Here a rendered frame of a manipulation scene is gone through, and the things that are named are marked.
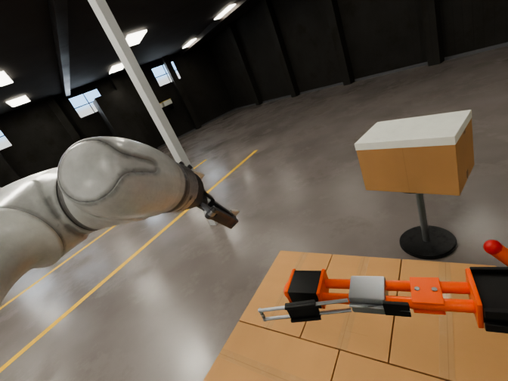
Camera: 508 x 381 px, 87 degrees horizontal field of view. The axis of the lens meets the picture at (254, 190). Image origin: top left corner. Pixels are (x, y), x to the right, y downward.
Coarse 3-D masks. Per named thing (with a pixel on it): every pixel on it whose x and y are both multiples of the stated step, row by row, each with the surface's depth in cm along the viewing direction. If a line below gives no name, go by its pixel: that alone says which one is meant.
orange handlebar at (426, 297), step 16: (336, 288) 61; (400, 288) 54; (416, 288) 51; (432, 288) 50; (448, 288) 50; (464, 288) 49; (416, 304) 50; (432, 304) 48; (448, 304) 47; (464, 304) 46
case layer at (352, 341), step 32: (288, 256) 189; (320, 256) 177; (352, 256) 166; (256, 320) 152; (288, 320) 144; (320, 320) 137; (352, 320) 130; (384, 320) 124; (416, 320) 119; (448, 320) 114; (224, 352) 142; (256, 352) 135; (288, 352) 128; (320, 352) 123; (352, 352) 118; (384, 352) 113; (416, 352) 108; (448, 352) 104; (480, 352) 100
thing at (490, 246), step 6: (492, 240) 42; (486, 246) 42; (492, 246) 41; (498, 246) 41; (504, 246) 41; (492, 252) 41; (498, 252) 41; (504, 252) 41; (498, 258) 41; (504, 258) 41; (504, 264) 42
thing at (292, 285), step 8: (296, 272) 66; (304, 272) 65; (312, 272) 64; (320, 272) 63; (288, 280) 65; (296, 280) 64; (304, 280) 63; (312, 280) 62; (320, 280) 61; (288, 288) 63; (296, 288) 62; (304, 288) 61; (312, 288) 60; (320, 288) 59; (288, 296) 62; (296, 296) 61; (304, 296) 60; (312, 296) 59; (320, 296) 58
